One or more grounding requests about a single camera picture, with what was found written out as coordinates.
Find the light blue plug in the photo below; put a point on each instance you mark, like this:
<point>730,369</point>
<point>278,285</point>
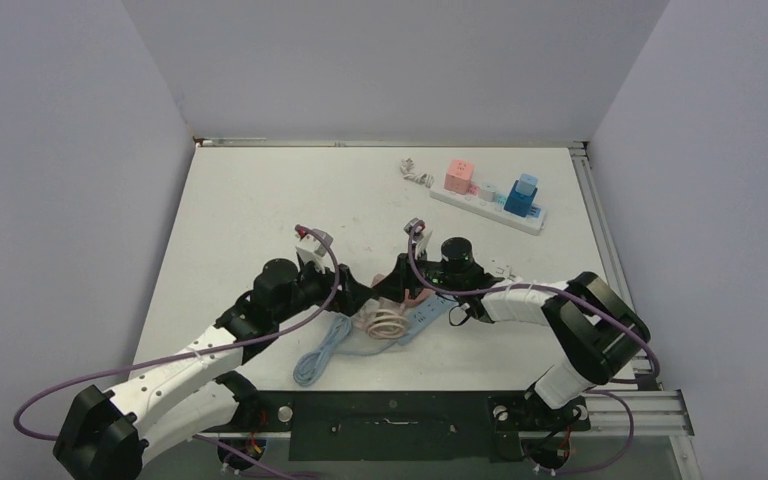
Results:
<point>526,183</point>

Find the small white plug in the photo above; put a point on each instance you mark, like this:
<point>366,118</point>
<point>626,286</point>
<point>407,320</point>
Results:
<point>487,192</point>

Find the blue power strip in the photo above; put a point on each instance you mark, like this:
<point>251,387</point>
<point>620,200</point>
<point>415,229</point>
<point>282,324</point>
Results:
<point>424,315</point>

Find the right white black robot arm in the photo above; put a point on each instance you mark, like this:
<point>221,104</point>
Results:
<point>597,331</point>

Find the dark blue cube adapter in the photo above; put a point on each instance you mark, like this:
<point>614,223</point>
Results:
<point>520,200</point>

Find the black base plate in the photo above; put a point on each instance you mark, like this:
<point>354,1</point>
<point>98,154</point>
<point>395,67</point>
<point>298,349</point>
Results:
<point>405,425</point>

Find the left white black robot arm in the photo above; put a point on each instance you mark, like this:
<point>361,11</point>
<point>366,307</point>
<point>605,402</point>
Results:
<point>114,433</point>

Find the white power strip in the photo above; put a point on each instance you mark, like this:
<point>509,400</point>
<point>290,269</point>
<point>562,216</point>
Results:
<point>533,223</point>

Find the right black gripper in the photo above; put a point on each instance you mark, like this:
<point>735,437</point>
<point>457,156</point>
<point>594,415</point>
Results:
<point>399,280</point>

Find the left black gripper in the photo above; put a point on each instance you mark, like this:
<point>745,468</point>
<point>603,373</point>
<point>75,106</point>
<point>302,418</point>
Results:
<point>347,298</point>

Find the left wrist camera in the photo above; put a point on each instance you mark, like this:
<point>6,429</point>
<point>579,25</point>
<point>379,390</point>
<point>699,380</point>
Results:
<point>313,247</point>

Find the pink cube adapter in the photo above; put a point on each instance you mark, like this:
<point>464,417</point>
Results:
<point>458,177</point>

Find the white flat plug adapter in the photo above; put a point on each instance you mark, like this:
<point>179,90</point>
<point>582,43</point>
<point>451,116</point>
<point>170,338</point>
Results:
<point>502,269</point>

